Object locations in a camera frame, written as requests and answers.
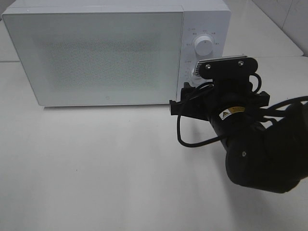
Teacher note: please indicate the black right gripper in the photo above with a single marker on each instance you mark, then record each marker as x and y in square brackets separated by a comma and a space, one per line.
[219, 100]

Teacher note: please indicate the white timer knob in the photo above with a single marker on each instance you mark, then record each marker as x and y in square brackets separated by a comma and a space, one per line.
[195, 79]

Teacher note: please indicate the white microwave door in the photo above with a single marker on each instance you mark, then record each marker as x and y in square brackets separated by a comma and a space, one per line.
[98, 58]

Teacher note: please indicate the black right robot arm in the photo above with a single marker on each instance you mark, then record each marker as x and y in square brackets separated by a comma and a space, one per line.
[266, 146]

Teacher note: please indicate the upper white power knob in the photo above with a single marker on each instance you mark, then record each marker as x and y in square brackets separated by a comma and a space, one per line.
[203, 45]

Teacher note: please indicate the white microwave oven body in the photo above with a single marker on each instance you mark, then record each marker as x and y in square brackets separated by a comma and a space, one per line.
[199, 17]

